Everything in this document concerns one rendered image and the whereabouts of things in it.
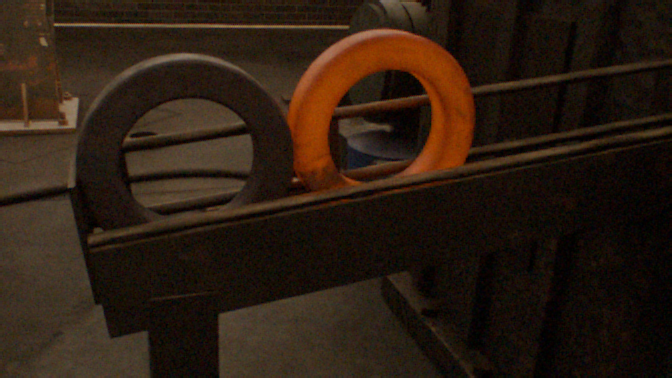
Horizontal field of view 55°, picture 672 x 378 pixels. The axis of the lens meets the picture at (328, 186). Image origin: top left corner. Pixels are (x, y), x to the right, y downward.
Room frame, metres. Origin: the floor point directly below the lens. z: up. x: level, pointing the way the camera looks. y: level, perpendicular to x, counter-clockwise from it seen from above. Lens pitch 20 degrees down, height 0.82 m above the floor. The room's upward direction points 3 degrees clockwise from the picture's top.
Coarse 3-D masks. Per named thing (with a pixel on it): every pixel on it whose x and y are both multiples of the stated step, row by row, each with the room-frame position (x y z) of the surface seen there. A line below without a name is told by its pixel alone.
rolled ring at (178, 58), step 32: (160, 64) 0.52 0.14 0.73; (192, 64) 0.52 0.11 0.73; (224, 64) 0.54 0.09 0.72; (128, 96) 0.51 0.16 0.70; (160, 96) 0.51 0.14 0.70; (192, 96) 0.52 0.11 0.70; (224, 96) 0.53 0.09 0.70; (256, 96) 0.54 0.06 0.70; (96, 128) 0.50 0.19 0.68; (128, 128) 0.51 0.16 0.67; (256, 128) 0.54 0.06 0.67; (288, 128) 0.55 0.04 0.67; (96, 160) 0.50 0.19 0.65; (256, 160) 0.56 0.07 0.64; (288, 160) 0.55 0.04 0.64; (96, 192) 0.50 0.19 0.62; (128, 192) 0.52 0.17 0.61; (256, 192) 0.54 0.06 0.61; (128, 224) 0.50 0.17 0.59
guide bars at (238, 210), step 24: (576, 144) 0.63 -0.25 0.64; (600, 144) 0.64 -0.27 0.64; (624, 144) 0.65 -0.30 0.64; (456, 168) 0.59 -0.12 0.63; (480, 168) 0.59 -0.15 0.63; (504, 168) 0.60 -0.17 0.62; (312, 192) 0.54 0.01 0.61; (336, 192) 0.54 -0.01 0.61; (360, 192) 0.55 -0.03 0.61; (192, 216) 0.51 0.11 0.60; (216, 216) 0.51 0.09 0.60; (240, 216) 0.51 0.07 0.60; (96, 240) 0.48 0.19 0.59; (120, 240) 0.48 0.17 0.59
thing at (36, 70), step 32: (0, 0) 2.75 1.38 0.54; (32, 0) 2.78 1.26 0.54; (0, 32) 2.74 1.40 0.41; (32, 32) 2.78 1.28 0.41; (0, 64) 2.74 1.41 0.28; (32, 64) 2.78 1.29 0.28; (0, 96) 2.73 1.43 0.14; (32, 96) 2.77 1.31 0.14; (64, 96) 3.17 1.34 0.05; (0, 128) 2.64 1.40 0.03; (32, 128) 2.66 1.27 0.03; (64, 128) 2.69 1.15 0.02
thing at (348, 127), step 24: (384, 0) 1.97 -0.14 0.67; (408, 0) 2.10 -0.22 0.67; (360, 24) 2.04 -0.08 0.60; (384, 24) 1.89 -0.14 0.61; (408, 24) 1.89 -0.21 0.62; (384, 72) 1.84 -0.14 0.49; (408, 72) 1.84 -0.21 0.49; (360, 96) 2.01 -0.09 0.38; (384, 96) 1.86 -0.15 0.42; (408, 96) 1.86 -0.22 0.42; (360, 120) 2.21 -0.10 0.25; (384, 120) 1.92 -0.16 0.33; (408, 120) 2.08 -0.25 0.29
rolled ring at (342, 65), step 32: (384, 32) 0.59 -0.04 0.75; (320, 64) 0.57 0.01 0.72; (352, 64) 0.57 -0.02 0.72; (384, 64) 0.58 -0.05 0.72; (416, 64) 0.59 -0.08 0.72; (448, 64) 0.60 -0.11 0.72; (320, 96) 0.56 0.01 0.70; (448, 96) 0.60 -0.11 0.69; (320, 128) 0.56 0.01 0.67; (448, 128) 0.61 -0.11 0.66; (320, 160) 0.56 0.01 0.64; (416, 160) 0.63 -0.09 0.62; (448, 160) 0.61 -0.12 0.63; (384, 192) 0.59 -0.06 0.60
